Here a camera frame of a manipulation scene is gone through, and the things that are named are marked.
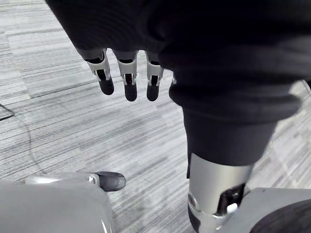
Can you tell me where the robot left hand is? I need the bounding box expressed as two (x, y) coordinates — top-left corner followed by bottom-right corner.
(45, 0), (311, 233)

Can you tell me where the dark robot foot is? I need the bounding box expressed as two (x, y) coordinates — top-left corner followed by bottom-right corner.
(96, 171), (127, 192)

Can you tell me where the silver robot leg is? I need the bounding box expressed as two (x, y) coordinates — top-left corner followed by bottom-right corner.
(0, 170), (115, 233)

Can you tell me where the thin black floor cable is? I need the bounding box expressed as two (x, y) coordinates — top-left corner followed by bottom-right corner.
(0, 103), (15, 120)

